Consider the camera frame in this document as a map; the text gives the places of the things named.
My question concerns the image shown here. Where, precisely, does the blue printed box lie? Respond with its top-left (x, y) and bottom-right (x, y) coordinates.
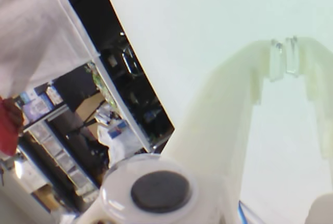
top-left (22, 97), bottom-right (52, 120)

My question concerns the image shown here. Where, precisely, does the person right hand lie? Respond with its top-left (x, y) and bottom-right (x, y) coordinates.
top-left (4, 98), bottom-right (24, 133)

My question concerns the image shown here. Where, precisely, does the googly eye sticker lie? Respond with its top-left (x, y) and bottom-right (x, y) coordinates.
top-left (100, 154), bottom-right (200, 223)

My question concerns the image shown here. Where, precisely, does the pink plastic plate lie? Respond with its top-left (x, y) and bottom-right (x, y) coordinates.
top-left (0, 96), bottom-right (20, 157)

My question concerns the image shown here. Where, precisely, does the large brown cardboard box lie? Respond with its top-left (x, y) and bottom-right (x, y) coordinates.
top-left (75, 93), bottom-right (109, 128)

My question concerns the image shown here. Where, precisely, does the clear plastic drawer stack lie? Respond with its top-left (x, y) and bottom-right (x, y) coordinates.
top-left (28, 122), bottom-right (102, 204)

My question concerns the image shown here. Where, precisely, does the white yellow printed box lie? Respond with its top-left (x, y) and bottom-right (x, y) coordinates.
top-left (45, 83), bottom-right (65, 105)

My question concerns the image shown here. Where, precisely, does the person in white shirt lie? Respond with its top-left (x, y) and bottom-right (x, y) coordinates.
top-left (0, 0), bottom-right (101, 99)

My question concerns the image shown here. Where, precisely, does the grey metal shelf unit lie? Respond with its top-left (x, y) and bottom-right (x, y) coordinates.
top-left (14, 78), bottom-right (105, 209)

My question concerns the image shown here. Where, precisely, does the blue gripper cable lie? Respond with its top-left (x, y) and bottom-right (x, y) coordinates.
top-left (236, 199), bottom-right (261, 224)

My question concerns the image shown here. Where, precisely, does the white post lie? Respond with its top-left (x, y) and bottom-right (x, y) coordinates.
top-left (49, 0), bottom-right (156, 154)

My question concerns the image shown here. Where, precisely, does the white plastic bag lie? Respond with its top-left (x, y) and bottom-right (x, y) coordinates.
top-left (97, 123), bottom-right (151, 169)

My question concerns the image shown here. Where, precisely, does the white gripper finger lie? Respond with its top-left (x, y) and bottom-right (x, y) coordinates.
top-left (161, 38), bottom-right (284, 224)
top-left (285, 35), bottom-right (333, 224)

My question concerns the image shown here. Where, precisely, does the black equipment rack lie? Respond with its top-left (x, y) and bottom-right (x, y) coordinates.
top-left (58, 0), bottom-right (175, 148)

